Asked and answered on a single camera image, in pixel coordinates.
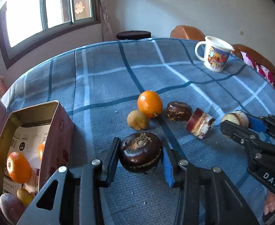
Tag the pink floral pillow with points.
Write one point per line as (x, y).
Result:
(261, 71)

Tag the white printed mug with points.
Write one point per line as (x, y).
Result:
(216, 58)

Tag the dark chocolate pastry piece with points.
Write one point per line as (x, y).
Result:
(178, 111)

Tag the brown leather armchair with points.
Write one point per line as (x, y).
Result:
(186, 31)

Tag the tied pale curtain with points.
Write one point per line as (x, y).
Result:
(105, 16)

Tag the layered cake slice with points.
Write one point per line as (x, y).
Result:
(199, 123)

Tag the sliding glass window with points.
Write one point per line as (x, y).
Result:
(27, 11)

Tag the cream bun pastry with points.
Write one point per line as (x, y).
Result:
(235, 119)

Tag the small yellow fruit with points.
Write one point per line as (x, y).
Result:
(25, 195)

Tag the dark round stool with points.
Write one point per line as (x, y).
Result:
(132, 35)

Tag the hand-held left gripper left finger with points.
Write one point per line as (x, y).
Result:
(114, 154)

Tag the small yellow-brown fruit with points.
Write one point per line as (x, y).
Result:
(138, 120)

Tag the metal tin box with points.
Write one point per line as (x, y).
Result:
(62, 131)

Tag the printed paper sheet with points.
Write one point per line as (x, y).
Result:
(25, 140)

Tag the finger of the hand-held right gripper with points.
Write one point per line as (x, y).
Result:
(235, 132)
(257, 124)

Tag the orange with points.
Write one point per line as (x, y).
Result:
(41, 150)
(149, 104)
(18, 167)

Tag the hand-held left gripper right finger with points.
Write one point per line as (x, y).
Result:
(167, 166)

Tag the red-purple fruit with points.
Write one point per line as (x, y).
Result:
(10, 207)

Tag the brown leather sofa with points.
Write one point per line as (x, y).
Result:
(254, 54)

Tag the person's right hand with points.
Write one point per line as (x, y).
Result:
(271, 204)

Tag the large dark round pastry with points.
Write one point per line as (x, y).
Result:
(139, 154)

